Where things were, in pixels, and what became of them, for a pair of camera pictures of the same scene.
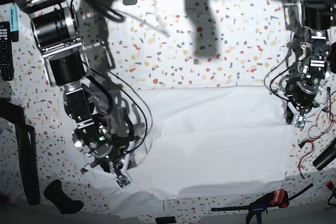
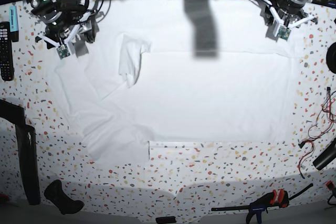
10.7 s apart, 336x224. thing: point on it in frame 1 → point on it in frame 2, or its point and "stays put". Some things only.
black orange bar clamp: [277, 198] stays put
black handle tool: [54, 194] stays put
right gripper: [302, 94] → [285, 10]
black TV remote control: [7, 66] stays put
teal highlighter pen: [13, 23] stays put
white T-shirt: [198, 136] → [180, 68]
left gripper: [111, 156] → [62, 27]
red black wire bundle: [307, 146] stays put
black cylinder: [326, 158] stays put
